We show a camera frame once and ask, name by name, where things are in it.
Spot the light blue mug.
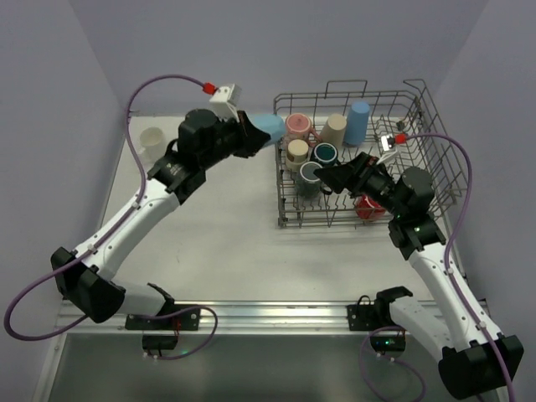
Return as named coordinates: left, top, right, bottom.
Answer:
left=249, top=114, right=286, bottom=148

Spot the grey mug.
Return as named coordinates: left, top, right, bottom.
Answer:
left=295, top=161, right=332, bottom=199

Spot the red mug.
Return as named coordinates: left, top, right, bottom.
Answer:
left=355, top=195, right=386, bottom=221

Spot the white mug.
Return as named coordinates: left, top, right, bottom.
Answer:
left=139, top=126, right=167, bottom=162

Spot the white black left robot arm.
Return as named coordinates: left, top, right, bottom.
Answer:
left=51, top=109, right=285, bottom=323

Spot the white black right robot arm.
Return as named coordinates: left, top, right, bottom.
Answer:
left=314, top=152, right=524, bottom=400

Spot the dark teal mug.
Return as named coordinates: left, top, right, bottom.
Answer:
left=309, top=142, right=342, bottom=178

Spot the blue tall tumbler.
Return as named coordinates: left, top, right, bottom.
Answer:
left=343, top=100, right=370, bottom=147

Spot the beige tall cup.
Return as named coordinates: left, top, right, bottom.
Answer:
left=320, top=113, right=347, bottom=147

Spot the cream small cup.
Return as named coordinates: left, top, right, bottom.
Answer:
left=286, top=139, right=309, bottom=172

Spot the pink patterned mug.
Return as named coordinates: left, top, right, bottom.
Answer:
left=285, top=113, right=322, bottom=147

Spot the black right controller box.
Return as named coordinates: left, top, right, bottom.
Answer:
left=369, top=335, right=406, bottom=358

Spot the black controller box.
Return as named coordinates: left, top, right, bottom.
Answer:
left=369, top=335, right=406, bottom=358
left=142, top=335, right=178, bottom=358

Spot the black left controller box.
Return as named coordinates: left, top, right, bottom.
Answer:
left=142, top=335, right=178, bottom=358

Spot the grey wire dish rack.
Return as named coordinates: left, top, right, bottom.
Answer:
left=273, top=79, right=472, bottom=235

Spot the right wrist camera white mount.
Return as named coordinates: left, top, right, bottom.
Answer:
left=375, top=133, right=408, bottom=165

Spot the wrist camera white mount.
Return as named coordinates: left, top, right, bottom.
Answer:
left=209, top=84, right=242, bottom=120
left=375, top=133, right=408, bottom=165

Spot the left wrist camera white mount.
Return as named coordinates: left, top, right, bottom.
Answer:
left=209, top=84, right=242, bottom=120

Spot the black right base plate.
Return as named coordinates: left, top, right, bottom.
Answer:
left=346, top=295, right=395, bottom=331

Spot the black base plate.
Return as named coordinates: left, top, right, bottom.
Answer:
left=125, top=303, right=201, bottom=332
left=346, top=295, right=395, bottom=331

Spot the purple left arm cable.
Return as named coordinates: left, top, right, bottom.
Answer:
left=3, top=74, right=219, bottom=361

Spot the aluminium mounting rail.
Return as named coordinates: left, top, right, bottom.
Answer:
left=55, top=301, right=446, bottom=335

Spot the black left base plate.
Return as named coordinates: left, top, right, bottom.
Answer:
left=125, top=303, right=201, bottom=332

